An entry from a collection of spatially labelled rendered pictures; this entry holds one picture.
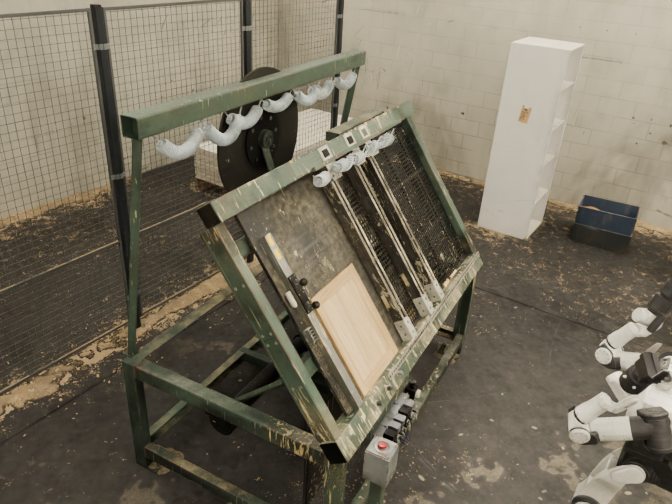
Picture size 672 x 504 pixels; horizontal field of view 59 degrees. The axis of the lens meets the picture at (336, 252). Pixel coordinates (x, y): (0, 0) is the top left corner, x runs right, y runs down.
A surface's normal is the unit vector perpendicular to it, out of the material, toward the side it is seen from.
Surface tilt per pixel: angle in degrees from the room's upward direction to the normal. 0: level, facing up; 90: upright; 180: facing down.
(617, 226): 90
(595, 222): 90
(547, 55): 90
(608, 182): 90
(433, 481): 0
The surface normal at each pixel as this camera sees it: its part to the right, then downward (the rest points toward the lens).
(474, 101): -0.55, 0.36
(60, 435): 0.05, -0.88
